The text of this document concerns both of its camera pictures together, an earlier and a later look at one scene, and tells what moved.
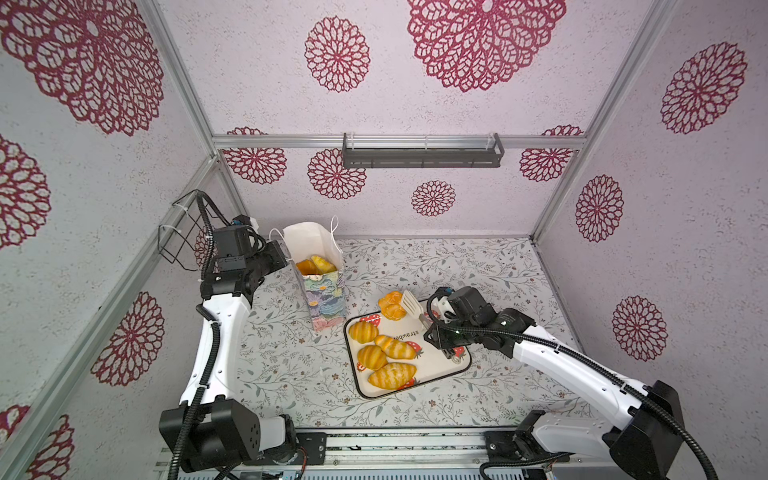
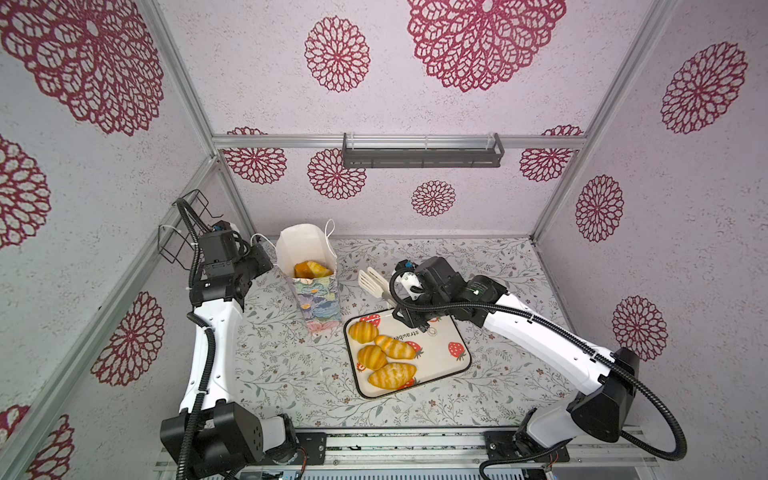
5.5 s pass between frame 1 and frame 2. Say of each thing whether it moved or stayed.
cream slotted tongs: moved
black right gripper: moved
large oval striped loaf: stayed
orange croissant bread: moved
